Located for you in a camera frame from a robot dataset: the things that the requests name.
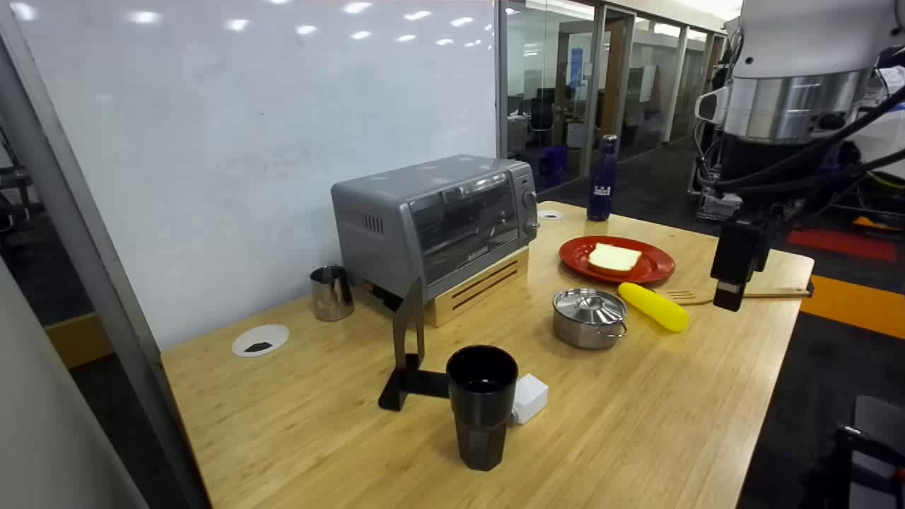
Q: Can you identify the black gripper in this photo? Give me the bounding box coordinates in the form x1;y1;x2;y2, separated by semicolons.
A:
708;219;771;314

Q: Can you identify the grey toaster oven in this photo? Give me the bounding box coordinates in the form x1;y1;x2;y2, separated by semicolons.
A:
329;154;542;305

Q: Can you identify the red plate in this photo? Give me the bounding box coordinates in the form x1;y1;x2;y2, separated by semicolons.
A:
558;236;678;288

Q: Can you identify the white bread slice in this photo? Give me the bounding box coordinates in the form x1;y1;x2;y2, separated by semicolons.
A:
586;242;645;274

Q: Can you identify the small steel pot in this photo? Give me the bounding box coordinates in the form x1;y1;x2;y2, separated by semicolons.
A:
549;285;630;355

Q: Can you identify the dark blue water bottle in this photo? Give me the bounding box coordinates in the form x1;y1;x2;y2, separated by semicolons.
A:
586;133;623;225

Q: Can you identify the small white box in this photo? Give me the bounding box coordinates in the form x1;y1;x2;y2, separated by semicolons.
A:
507;372;552;427

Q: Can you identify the slotted wooden box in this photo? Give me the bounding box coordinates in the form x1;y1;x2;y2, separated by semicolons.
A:
425;246;532;331

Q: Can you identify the black plastic cup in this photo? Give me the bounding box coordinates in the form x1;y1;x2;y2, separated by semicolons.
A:
443;342;521;472

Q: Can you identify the black metal bookend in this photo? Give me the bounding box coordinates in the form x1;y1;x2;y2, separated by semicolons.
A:
375;281;452;414

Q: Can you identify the small steel milk jug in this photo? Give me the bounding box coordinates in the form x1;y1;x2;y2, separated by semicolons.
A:
309;263;357;326

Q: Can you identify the large white whiteboard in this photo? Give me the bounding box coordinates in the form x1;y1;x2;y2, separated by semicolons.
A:
15;0;504;350

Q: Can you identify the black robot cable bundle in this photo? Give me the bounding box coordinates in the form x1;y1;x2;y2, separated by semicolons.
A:
709;83;905;226

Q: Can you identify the black equipment frame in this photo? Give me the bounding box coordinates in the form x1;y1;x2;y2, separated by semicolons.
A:
801;394;905;509

